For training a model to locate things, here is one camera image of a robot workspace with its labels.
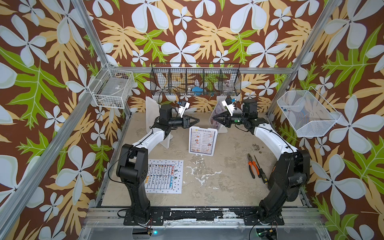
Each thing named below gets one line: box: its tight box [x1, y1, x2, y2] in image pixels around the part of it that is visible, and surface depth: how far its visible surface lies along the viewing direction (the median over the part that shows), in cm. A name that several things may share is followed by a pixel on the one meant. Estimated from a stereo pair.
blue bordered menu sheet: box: [190, 128, 216, 155], surface depth 91 cm
